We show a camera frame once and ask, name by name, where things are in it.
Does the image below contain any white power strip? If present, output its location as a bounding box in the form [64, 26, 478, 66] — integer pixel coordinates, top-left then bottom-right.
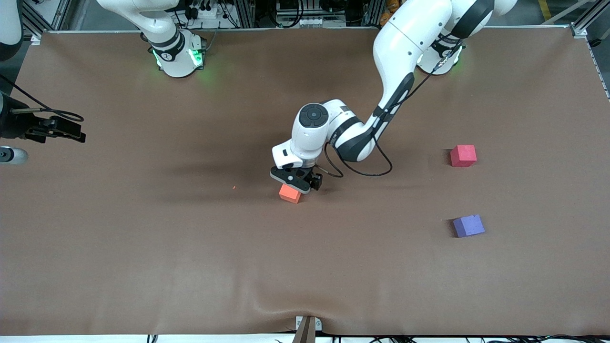
[188, 4, 225, 20]

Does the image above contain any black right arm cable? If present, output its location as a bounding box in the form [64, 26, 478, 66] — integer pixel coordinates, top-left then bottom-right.
[0, 74, 85, 122]

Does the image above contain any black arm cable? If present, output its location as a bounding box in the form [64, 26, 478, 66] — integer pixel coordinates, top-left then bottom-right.
[0, 74, 85, 122]
[323, 45, 458, 178]

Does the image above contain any brown table mat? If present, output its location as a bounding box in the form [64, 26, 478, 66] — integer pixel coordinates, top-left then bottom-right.
[0, 26, 610, 336]

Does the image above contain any orange foam block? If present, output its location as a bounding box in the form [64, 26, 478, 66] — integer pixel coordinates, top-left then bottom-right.
[279, 184, 302, 204]

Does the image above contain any brown wooden wedge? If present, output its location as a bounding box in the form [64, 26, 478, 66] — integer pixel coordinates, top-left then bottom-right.
[292, 317, 317, 343]

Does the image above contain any metal table bracket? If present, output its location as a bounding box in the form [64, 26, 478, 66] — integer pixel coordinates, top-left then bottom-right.
[295, 316, 323, 332]

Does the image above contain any red foam block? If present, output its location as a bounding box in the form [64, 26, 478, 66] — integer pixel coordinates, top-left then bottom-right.
[450, 144, 478, 168]

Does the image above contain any purple foam block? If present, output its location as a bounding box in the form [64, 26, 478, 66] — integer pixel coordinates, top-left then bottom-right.
[452, 214, 486, 238]

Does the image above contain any aluminium corner frame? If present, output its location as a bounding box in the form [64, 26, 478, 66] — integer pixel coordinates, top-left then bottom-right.
[569, 0, 610, 39]

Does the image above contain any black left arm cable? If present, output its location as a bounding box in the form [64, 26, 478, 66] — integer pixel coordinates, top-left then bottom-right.
[323, 45, 458, 178]

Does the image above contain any white terminal block row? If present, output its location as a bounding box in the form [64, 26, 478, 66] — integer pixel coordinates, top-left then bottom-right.
[285, 17, 347, 28]

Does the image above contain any aluminium frame post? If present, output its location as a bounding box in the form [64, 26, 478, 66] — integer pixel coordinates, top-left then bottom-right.
[367, 0, 383, 27]
[236, 0, 256, 28]

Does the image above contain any orange items heap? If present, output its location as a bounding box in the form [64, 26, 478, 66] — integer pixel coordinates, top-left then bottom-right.
[380, 0, 401, 27]

